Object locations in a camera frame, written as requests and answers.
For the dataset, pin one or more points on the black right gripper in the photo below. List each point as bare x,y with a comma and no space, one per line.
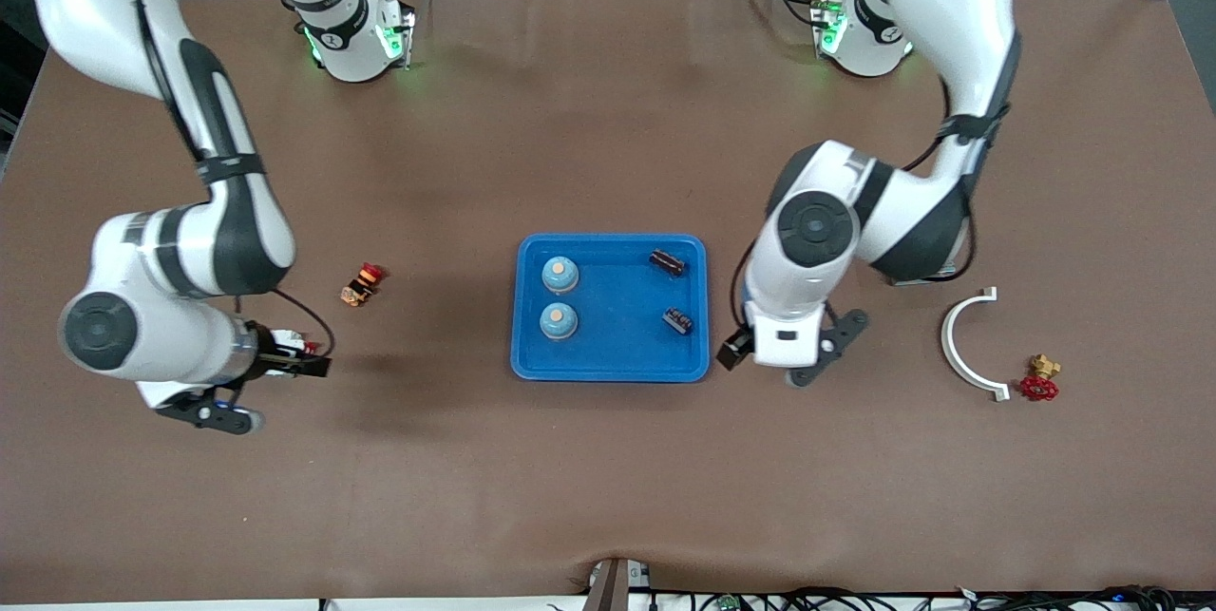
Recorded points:
269,360

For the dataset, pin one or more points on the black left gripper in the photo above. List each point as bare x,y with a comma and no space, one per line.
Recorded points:
734,352

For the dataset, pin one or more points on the short black electrolytic capacitor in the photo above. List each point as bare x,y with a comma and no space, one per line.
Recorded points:
677,322

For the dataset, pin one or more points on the tall brown electrolytic capacitor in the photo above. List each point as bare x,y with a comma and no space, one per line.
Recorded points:
667,263

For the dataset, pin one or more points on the blue knob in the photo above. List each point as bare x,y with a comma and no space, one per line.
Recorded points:
560,275

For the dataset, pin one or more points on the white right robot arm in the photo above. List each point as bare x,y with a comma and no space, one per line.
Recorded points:
114,240

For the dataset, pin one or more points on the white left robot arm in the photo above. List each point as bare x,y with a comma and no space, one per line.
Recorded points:
950,3

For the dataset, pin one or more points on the blue plastic tray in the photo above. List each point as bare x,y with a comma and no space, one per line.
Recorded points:
617,354

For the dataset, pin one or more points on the white circuit breaker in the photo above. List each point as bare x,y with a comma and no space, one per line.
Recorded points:
290,339

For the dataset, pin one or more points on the brown table mat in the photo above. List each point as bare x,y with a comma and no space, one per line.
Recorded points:
608,459

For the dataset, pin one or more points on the perforated metal power supply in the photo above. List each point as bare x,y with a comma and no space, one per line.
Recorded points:
917,281

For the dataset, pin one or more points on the brass valve red handwheel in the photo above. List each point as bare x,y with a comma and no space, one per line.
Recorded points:
1040,383

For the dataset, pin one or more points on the orange red emergency switch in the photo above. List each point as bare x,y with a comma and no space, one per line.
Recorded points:
363,284

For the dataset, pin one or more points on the white curved plastic bracket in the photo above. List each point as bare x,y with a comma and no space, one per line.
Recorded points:
950,345

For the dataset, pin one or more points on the metal camera stand post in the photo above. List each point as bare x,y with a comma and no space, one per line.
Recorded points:
613,587

